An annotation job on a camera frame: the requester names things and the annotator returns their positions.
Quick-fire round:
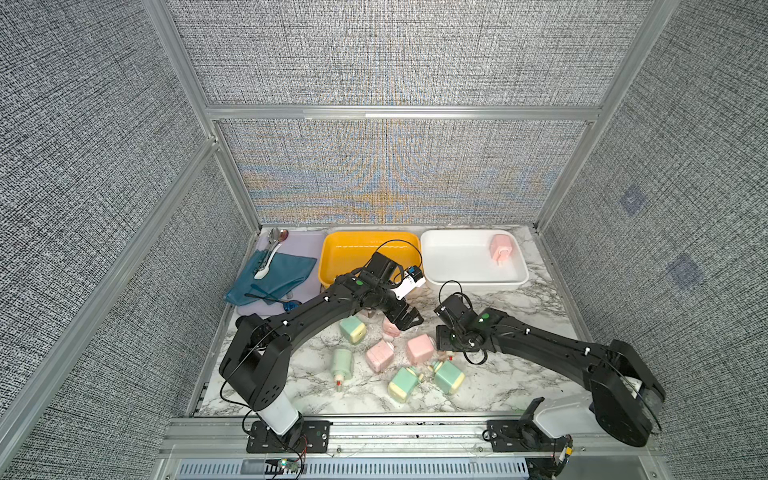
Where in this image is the green sharpener front right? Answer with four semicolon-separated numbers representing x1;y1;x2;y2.
431;360;466;395

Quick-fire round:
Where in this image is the white plastic tray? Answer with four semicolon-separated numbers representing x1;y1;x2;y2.
420;229;530;292

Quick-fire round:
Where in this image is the lavender cutting board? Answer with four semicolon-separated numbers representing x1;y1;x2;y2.
234;231;325;318

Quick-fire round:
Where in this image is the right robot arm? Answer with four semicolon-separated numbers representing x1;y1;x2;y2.
434;292;666;447

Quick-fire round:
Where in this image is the green sharpener front left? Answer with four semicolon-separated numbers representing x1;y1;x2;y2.
388;367;423;403

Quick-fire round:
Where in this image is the pink sharpener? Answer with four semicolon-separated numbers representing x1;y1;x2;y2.
382;318;401;338
365;340;395;373
406;334;436;366
489;234;515;265

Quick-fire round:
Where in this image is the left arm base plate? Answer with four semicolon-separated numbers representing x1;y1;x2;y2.
246;418;332;454

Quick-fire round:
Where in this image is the green sharpener upper left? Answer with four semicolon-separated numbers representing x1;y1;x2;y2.
338;316;367;345

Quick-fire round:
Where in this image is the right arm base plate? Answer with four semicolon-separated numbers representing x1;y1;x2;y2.
482;419;573;453

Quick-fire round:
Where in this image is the aluminium front rail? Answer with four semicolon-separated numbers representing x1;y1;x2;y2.
157;413;658;460

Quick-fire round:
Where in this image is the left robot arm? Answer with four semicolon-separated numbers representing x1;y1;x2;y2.
219;251;426;443

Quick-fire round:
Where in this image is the teal cloth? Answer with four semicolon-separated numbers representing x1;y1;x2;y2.
225;250;317;306

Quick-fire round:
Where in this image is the green sharpener lying left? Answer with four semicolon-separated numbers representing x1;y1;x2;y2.
331;348;354;391

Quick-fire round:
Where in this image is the metal spoon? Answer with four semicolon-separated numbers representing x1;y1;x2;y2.
267;228;289;248

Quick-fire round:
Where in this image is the yellow plastic tray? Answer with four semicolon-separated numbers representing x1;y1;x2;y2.
318;230;423;287

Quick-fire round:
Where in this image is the white spoon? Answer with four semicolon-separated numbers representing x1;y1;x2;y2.
253;242;282;280

